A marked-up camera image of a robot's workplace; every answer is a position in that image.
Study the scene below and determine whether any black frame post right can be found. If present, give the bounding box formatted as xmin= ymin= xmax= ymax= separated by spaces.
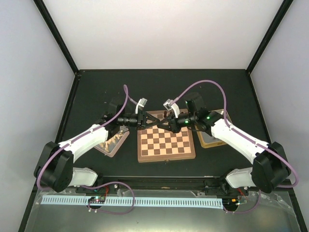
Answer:
xmin=246 ymin=0 xmax=293 ymax=74

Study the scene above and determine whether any light wooden chess pieces pile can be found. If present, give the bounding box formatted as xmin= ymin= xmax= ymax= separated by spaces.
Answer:
xmin=99 ymin=130 xmax=126 ymax=152

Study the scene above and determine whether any pink metal tin tray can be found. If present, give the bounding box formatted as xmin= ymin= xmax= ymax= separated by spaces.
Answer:
xmin=94 ymin=126 xmax=129 ymax=158

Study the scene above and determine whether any black frame post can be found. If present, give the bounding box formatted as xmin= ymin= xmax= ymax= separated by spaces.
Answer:
xmin=32 ymin=0 xmax=80 ymax=75
xmin=246 ymin=0 xmax=293 ymax=74

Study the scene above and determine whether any circuit board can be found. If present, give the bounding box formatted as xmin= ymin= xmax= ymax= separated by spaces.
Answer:
xmin=222 ymin=198 xmax=247 ymax=206
xmin=88 ymin=196 xmax=106 ymax=204

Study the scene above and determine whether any gold metal tin tray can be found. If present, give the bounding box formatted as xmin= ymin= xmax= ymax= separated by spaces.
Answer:
xmin=195 ymin=108 xmax=226 ymax=148

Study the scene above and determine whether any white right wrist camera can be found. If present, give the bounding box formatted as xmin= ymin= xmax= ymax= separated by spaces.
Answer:
xmin=163 ymin=99 xmax=180 ymax=118

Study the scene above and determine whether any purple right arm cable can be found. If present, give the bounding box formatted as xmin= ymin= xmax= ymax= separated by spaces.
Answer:
xmin=172 ymin=80 xmax=300 ymax=215

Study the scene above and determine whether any right circuit board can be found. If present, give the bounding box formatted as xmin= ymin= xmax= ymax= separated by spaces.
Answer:
xmin=222 ymin=198 xmax=247 ymax=206

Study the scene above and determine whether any black frame post left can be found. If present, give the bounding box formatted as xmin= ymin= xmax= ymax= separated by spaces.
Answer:
xmin=32 ymin=0 xmax=80 ymax=75

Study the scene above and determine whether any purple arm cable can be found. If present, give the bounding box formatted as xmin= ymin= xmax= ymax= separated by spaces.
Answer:
xmin=172 ymin=80 xmax=300 ymax=215
xmin=36 ymin=84 xmax=140 ymax=189

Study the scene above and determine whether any light blue cable duct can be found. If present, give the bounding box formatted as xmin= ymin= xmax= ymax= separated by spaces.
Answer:
xmin=41 ymin=195 xmax=223 ymax=209

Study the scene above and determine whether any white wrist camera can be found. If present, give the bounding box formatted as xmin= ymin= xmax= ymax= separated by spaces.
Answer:
xmin=135 ymin=98 xmax=147 ymax=114
xmin=163 ymin=99 xmax=180 ymax=118

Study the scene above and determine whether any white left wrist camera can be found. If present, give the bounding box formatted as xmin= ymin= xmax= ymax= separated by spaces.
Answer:
xmin=135 ymin=98 xmax=147 ymax=114

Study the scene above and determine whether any black mounting rail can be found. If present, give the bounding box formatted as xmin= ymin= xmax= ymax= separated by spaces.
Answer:
xmin=36 ymin=176 xmax=293 ymax=194

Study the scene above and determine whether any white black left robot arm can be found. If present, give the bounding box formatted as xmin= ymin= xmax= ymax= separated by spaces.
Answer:
xmin=34 ymin=99 xmax=160 ymax=193

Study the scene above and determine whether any wooden chess board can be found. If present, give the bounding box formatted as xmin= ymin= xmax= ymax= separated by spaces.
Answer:
xmin=137 ymin=126 xmax=196 ymax=163

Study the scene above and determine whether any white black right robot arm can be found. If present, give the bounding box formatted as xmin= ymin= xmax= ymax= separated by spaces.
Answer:
xmin=157 ymin=93 xmax=291 ymax=195

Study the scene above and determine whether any left circuit board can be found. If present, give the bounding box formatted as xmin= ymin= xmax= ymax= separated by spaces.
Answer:
xmin=88 ymin=196 xmax=106 ymax=204

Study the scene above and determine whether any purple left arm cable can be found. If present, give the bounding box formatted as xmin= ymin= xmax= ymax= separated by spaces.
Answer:
xmin=36 ymin=84 xmax=140 ymax=189

